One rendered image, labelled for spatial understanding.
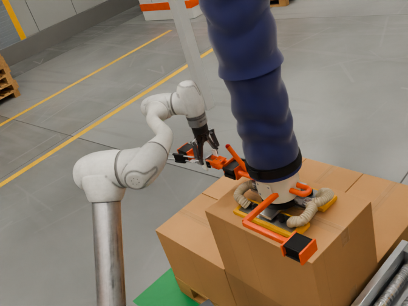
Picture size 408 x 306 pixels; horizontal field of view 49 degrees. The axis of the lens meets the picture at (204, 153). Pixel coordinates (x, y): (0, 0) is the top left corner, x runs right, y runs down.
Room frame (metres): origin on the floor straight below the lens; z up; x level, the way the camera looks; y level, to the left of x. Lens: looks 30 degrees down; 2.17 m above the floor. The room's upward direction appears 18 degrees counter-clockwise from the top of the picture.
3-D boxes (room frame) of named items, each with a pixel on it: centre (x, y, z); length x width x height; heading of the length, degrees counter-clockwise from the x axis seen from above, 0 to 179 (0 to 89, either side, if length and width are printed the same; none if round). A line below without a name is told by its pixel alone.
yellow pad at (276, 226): (1.44, -0.18, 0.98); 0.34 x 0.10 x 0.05; 34
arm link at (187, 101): (1.85, 0.00, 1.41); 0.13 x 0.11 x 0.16; 67
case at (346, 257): (1.51, -0.25, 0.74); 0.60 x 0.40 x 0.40; 33
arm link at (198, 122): (1.85, -0.02, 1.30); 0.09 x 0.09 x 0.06
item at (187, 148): (2.00, 0.07, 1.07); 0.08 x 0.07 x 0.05; 34
